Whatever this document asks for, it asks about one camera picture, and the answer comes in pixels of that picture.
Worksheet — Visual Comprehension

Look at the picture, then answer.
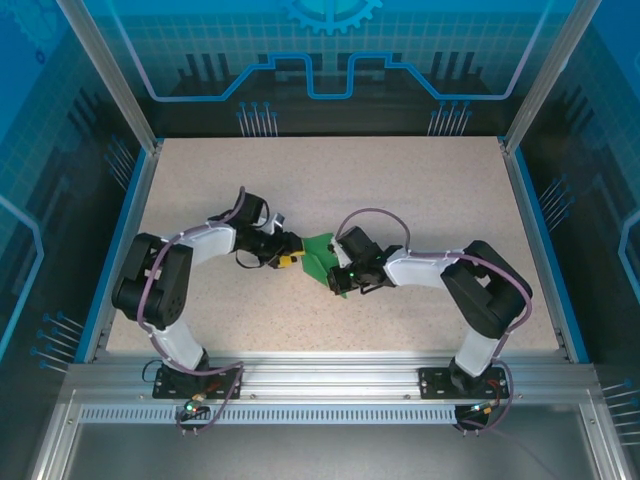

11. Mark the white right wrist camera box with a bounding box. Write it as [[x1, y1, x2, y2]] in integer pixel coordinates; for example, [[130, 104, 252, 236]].
[[327, 238, 354, 269]]

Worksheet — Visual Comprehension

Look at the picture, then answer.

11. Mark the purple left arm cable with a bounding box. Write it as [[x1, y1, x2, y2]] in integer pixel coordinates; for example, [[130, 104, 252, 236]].
[[135, 186, 246, 437]]

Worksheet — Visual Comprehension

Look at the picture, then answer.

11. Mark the aluminium left frame post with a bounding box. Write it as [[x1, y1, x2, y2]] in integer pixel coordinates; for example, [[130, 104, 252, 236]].
[[53, 0, 165, 154]]

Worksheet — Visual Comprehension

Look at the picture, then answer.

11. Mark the left cable connector green light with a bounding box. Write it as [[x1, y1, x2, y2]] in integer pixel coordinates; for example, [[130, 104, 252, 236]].
[[182, 393, 209, 416]]

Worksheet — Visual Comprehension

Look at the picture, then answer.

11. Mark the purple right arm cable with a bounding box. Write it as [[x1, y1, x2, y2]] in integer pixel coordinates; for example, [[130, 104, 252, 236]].
[[335, 207, 534, 437]]

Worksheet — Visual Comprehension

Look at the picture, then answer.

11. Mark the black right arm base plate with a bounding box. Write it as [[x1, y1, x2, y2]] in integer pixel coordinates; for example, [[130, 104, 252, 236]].
[[417, 366, 511, 401]]

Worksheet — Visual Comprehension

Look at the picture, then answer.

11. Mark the aluminium frame post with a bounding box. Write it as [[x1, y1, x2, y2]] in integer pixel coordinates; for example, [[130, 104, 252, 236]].
[[53, 0, 165, 154], [501, 0, 592, 155]]

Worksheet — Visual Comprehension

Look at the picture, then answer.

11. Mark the aluminium mounting rail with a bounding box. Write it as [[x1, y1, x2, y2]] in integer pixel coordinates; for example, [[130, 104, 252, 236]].
[[64, 351, 599, 401]]

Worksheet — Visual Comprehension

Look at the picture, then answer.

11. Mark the green paper sheet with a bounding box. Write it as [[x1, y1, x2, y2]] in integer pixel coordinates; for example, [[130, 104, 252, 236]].
[[299, 232, 362, 300]]

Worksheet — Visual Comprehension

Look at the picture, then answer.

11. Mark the aluminium right side rail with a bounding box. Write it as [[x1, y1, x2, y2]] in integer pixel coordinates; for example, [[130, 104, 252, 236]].
[[501, 142, 581, 364]]

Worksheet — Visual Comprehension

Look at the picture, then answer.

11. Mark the slotted grey cable duct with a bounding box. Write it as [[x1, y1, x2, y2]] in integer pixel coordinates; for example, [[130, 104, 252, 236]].
[[78, 405, 460, 425]]

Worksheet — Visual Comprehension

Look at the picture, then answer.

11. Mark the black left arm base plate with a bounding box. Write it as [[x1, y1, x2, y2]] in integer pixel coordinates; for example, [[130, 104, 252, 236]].
[[152, 366, 245, 401]]

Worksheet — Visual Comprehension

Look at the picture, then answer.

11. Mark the aluminium right frame post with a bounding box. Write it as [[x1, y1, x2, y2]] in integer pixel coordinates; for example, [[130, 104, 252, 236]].
[[501, 0, 592, 155]]

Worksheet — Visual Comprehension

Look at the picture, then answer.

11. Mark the aluminium left side rail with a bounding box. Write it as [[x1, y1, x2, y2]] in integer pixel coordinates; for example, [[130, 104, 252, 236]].
[[82, 142, 166, 364]]

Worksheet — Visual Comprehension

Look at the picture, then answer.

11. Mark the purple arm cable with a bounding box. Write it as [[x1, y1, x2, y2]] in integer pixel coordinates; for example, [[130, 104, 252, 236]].
[[135, 186, 246, 437], [335, 207, 534, 437]]

